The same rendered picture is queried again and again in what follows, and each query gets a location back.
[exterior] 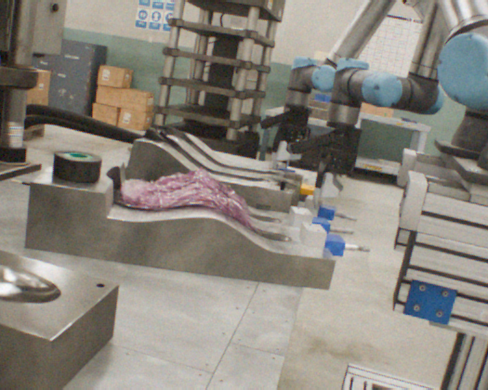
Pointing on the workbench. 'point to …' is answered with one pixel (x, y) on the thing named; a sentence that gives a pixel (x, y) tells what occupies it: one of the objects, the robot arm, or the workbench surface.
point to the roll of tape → (77, 166)
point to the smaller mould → (41, 321)
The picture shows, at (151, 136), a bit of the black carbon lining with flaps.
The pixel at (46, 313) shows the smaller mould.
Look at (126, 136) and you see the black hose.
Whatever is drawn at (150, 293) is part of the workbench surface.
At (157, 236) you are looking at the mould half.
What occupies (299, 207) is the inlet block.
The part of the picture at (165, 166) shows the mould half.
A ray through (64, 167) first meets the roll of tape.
